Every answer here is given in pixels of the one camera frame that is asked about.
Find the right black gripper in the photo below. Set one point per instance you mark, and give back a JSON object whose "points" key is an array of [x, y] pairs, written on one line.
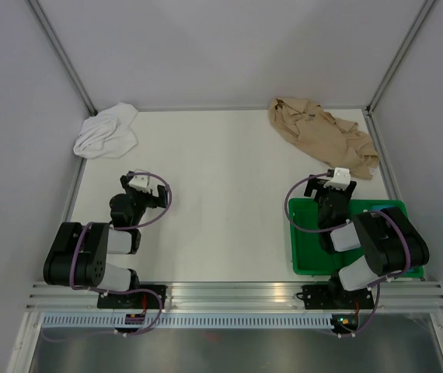
{"points": [[319, 184]]}

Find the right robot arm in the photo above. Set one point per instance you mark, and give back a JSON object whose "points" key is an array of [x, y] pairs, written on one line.
{"points": [[350, 282]]}

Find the right aluminium frame post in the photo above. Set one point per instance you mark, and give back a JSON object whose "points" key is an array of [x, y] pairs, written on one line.
{"points": [[401, 52]]}

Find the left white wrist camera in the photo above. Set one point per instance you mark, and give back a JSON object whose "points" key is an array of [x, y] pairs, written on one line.
{"points": [[139, 181]]}

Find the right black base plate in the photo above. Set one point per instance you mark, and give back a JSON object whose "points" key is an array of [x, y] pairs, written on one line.
{"points": [[321, 296]]}

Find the white slotted cable duct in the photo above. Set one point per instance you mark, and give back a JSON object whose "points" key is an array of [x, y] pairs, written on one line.
{"points": [[190, 321]]}

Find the aluminium front rail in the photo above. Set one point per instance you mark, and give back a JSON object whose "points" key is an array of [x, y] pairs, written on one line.
{"points": [[245, 297]]}

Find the beige t shirt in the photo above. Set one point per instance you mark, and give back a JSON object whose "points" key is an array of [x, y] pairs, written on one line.
{"points": [[334, 141]]}

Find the teal rolled t shirt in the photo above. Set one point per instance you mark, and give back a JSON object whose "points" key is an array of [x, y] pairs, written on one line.
{"points": [[380, 207]]}

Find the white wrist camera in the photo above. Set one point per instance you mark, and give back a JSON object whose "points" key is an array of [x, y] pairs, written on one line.
{"points": [[340, 179], [139, 181]]}

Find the left aluminium frame post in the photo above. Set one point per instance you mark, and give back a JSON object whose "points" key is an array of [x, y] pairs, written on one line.
{"points": [[60, 53]]}

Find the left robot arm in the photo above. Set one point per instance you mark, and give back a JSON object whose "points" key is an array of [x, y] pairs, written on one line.
{"points": [[78, 255]]}

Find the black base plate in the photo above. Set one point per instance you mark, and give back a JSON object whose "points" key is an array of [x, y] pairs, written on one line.
{"points": [[141, 300], [321, 296]]}

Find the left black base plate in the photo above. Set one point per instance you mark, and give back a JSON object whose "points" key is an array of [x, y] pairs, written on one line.
{"points": [[141, 300]]}

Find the green plastic tray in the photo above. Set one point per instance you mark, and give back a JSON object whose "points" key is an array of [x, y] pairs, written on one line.
{"points": [[311, 241]]}

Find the aluminium frame post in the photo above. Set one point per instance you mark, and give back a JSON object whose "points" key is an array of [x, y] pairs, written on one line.
{"points": [[60, 53], [401, 52]]}

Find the white t shirt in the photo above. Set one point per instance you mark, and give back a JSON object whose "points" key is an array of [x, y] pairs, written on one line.
{"points": [[108, 134]]}

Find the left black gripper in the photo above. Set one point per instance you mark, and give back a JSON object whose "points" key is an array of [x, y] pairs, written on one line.
{"points": [[154, 201]]}

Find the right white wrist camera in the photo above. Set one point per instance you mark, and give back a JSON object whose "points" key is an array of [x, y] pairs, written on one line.
{"points": [[340, 179]]}

